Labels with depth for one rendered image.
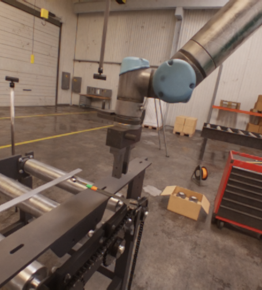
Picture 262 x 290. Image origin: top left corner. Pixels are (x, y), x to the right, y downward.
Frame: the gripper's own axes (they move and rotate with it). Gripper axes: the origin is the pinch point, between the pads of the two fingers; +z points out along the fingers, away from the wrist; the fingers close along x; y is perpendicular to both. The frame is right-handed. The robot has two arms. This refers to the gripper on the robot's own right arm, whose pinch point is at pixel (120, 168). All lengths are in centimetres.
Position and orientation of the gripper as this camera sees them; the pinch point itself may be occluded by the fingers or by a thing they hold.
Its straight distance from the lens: 58.2
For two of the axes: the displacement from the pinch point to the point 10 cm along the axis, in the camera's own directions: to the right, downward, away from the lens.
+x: 4.3, -1.9, 8.8
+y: 8.9, 2.4, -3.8
